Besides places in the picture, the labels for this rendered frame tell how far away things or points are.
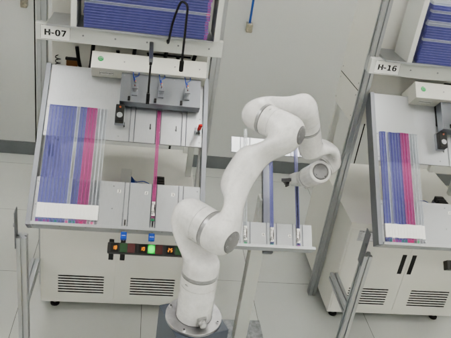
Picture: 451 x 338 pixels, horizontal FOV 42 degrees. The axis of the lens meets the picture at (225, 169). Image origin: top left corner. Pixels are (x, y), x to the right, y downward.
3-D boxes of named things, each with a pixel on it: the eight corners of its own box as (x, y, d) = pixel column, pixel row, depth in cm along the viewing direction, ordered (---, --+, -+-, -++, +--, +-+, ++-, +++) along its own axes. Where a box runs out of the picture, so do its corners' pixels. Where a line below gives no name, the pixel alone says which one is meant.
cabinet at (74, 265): (182, 316, 299) (196, 212, 270) (40, 310, 288) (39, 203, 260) (178, 241, 356) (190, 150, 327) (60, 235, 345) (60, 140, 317)
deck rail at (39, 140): (32, 228, 233) (29, 224, 228) (27, 227, 233) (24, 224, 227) (53, 69, 257) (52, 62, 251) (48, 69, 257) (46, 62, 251)
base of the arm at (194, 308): (231, 330, 194) (239, 286, 186) (177, 343, 186) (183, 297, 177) (207, 294, 209) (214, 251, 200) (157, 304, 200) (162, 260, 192)
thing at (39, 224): (196, 237, 243) (199, 233, 237) (32, 228, 233) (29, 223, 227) (196, 234, 244) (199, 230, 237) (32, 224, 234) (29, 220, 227)
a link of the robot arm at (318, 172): (313, 161, 231) (295, 174, 228) (324, 154, 218) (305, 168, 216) (325, 178, 230) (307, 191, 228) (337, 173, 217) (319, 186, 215)
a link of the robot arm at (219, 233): (192, 241, 187) (230, 266, 179) (175, 229, 177) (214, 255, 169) (276, 113, 194) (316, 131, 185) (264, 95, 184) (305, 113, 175)
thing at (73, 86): (200, 151, 256) (201, 147, 251) (43, 139, 246) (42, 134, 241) (202, 84, 267) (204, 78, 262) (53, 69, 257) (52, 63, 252)
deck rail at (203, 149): (201, 237, 244) (203, 234, 238) (196, 237, 243) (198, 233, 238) (207, 84, 268) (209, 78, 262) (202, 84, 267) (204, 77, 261)
